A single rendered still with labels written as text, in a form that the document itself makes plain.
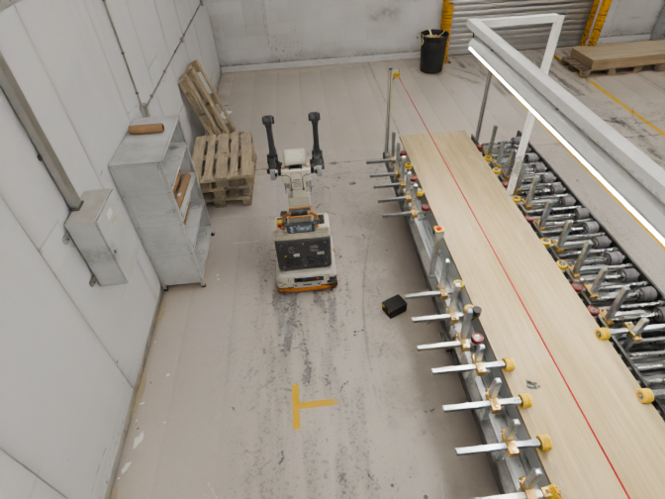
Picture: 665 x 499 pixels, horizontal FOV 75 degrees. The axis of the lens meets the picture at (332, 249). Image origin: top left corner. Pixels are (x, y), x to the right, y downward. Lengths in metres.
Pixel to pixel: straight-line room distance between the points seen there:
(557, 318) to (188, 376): 3.06
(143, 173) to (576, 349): 3.57
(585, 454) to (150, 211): 3.73
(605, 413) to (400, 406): 1.50
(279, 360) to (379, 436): 1.11
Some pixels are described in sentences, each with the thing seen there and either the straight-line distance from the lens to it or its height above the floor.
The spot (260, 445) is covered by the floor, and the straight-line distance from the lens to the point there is 3.75.
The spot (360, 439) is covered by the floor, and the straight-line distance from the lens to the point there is 3.70.
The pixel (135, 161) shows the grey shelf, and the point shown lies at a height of 1.55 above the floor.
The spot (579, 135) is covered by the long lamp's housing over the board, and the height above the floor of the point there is 2.38.
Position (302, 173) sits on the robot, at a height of 1.20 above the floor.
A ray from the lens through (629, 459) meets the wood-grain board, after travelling 3.06.
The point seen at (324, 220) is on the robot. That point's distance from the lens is 4.13.
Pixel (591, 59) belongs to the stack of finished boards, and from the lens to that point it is 10.17.
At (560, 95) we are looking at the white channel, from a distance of 2.52.
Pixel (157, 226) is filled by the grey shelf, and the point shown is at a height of 0.88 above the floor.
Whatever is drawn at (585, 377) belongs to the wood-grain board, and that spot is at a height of 0.90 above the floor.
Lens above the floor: 3.39
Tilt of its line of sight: 43 degrees down
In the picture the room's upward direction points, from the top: 3 degrees counter-clockwise
